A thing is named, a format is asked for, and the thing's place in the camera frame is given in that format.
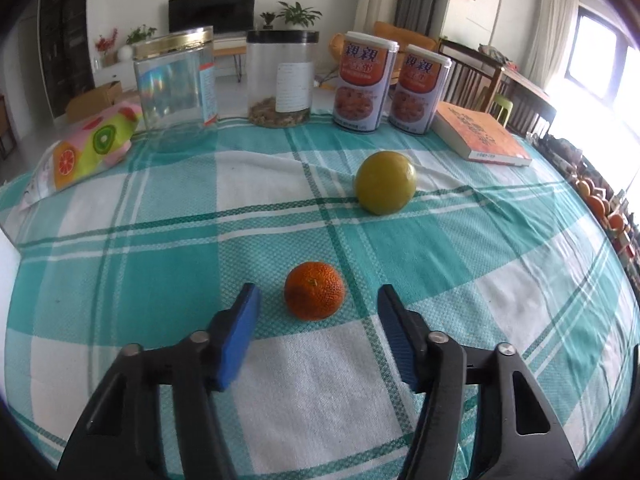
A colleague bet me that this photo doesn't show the dark orange mandarin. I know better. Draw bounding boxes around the dark orange mandarin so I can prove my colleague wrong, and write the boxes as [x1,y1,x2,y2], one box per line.
[283,261,346,321]

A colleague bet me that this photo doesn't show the yellow-green citrus fruit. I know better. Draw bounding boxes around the yellow-green citrus fruit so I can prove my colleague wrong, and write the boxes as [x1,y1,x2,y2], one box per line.
[354,151,416,216]

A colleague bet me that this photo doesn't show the teal plaid tablecloth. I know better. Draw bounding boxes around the teal plaid tablecloth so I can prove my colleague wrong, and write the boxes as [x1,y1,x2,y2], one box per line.
[1,114,639,479]

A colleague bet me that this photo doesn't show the white cardboard box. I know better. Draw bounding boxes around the white cardboard box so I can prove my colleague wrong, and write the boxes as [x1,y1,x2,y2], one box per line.
[0,230,22,309]

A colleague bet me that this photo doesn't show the fruit pattern snack bag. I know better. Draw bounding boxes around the fruit pattern snack bag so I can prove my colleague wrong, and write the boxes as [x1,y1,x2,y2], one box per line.
[20,101,142,210]

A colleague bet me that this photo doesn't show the orange book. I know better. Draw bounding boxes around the orange book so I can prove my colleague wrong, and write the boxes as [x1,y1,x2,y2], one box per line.
[431,102,532,167]

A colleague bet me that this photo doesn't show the wooden chair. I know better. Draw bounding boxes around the wooden chair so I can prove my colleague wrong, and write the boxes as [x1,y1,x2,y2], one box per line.
[438,38,503,112]

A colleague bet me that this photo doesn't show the right red food can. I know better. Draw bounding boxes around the right red food can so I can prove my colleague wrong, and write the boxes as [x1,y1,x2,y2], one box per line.
[388,44,452,134]

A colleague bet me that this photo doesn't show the red food can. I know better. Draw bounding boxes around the red food can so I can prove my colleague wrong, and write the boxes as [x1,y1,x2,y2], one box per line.
[388,44,452,134]
[333,32,399,132]

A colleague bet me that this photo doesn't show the clear jar gold lid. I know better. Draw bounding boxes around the clear jar gold lid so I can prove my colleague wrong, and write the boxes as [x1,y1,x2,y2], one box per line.
[134,26,218,130]

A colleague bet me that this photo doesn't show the red flower pot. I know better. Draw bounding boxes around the red flower pot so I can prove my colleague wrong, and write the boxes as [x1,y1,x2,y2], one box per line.
[94,27,118,67]

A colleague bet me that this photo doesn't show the left red food can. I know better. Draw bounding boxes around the left red food can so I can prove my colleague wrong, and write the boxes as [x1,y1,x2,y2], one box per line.
[333,32,399,132]

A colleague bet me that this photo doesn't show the small green plant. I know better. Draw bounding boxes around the small green plant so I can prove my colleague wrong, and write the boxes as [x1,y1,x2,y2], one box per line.
[126,24,157,46]

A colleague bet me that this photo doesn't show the clear jar black lid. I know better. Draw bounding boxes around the clear jar black lid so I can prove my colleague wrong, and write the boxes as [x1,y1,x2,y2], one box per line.
[246,29,319,128]

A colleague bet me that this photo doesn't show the black television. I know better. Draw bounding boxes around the black television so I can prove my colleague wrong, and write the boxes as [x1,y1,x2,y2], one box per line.
[168,0,255,34]

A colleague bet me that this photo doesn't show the potted green plant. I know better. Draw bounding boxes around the potted green plant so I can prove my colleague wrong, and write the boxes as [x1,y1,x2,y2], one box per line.
[277,1,323,29]

